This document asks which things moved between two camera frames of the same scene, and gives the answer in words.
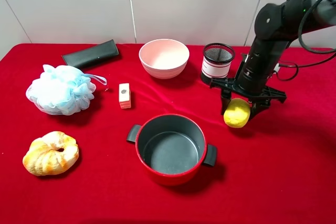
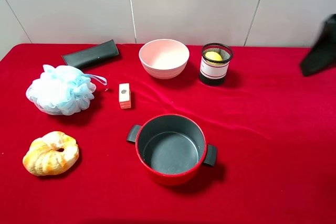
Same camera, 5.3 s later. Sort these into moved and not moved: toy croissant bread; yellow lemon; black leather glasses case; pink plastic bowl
Moved: yellow lemon
Not moved: toy croissant bread; pink plastic bowl; black leather glasses case
